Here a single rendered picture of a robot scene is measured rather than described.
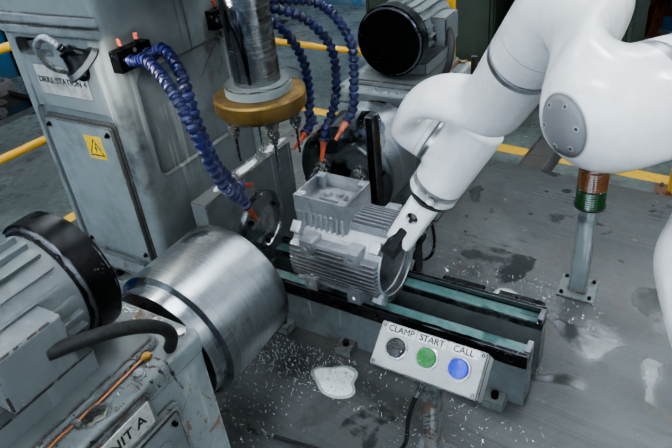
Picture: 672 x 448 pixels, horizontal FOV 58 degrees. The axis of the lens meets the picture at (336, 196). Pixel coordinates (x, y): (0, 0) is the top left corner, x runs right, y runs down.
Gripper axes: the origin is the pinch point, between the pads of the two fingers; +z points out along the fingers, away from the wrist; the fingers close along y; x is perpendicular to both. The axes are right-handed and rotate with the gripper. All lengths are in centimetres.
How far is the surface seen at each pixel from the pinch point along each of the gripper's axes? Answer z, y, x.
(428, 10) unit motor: -11, 67, 30
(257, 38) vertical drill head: -17.9, 3.6, 40.8
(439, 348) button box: -7.2, -18.8, -14.9
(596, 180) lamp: -16.0, 33.3, -24.1
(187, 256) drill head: 6.3, -24.7, 26.2
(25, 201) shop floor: 240, 87, 199
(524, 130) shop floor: 116, 274, -16
